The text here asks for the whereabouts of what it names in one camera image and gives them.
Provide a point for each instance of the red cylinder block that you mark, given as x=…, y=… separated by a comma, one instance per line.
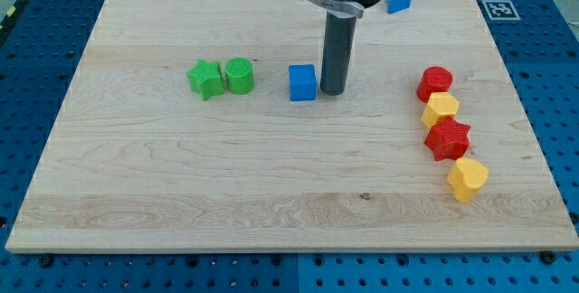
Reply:
x=434, y=79

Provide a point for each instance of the green star block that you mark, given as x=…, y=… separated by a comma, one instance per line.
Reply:
x=205, y=79

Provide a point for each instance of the yellow heart block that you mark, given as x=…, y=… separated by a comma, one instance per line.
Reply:
x=466, y=178

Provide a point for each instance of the green cylinder block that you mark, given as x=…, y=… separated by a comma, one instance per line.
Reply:
x=239, y=75

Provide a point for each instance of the red star block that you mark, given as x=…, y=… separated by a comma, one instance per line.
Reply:
x=448, y=139

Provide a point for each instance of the light wooden board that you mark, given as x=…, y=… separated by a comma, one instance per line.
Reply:
x=138, y=163

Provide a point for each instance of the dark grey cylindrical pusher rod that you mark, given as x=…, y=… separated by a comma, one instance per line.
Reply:
x=338, y=41

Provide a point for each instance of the white fiducial marker tag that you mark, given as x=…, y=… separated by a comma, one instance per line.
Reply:
x=500, y=10

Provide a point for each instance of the yellow hexagon block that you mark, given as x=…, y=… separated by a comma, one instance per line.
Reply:
x=440, y=105

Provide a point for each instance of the black bolt front left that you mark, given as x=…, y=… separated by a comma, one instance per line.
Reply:
x=45, y=261

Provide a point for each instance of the blue cube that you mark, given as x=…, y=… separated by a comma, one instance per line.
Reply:
x=302, y=82

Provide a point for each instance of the black bolt front right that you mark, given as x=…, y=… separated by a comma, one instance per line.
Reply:
x=548, y=257

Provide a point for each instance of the black bolt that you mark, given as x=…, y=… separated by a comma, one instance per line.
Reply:
x=548, y=257
x=45, y=261

